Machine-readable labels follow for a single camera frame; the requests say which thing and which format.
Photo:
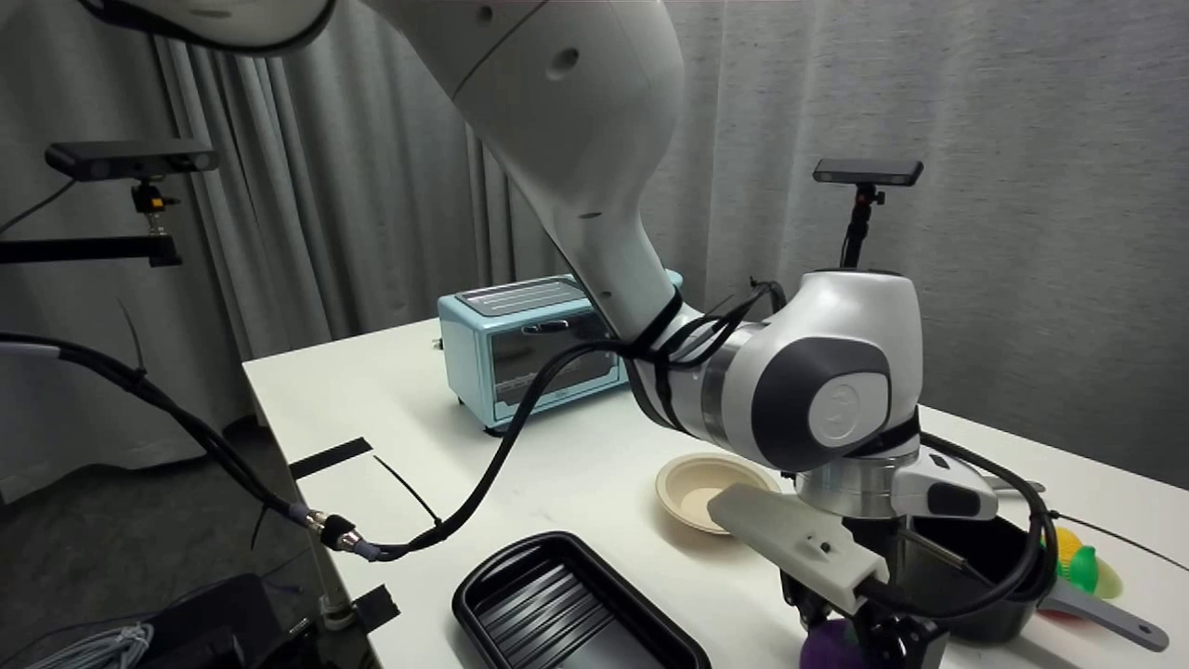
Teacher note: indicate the short black tape strip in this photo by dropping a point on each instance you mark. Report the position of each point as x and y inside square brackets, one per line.
[330, 454]

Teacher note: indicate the yellow green toy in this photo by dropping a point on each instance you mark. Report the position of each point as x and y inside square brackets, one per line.
[1086, 562]

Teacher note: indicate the white bowl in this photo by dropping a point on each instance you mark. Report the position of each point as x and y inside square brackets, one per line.
[693, 488]

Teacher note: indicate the grey curtain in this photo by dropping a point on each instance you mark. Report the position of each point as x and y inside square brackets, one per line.
[1052, 246]

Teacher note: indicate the light blue toaster oven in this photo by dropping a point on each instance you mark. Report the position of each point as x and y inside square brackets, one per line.
[521, 339]

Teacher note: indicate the long black tape strip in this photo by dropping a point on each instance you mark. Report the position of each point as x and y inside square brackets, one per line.
[372, 607]

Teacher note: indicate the black box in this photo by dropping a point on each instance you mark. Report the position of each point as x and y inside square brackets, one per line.
[205, 625]

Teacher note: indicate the black plastic tray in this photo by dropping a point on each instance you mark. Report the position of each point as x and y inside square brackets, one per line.
[558, 613]

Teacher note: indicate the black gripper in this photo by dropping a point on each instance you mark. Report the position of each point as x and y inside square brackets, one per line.
[896, 571]

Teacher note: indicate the black camera on stand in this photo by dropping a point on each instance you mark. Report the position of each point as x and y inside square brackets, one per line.
[868, 172]

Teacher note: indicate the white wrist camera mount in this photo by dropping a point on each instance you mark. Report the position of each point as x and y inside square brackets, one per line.
[801, 540]

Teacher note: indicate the black camera on clamp arm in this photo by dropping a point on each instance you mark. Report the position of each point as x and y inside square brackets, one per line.
[126, 157]

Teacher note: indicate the purple plush toy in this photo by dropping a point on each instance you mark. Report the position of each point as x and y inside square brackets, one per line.
[827, 649]

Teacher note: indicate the clear plastic bag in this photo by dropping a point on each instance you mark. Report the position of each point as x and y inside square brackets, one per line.
[96, 649]

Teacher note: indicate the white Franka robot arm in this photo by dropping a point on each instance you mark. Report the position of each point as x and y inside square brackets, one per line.
[580, 136]

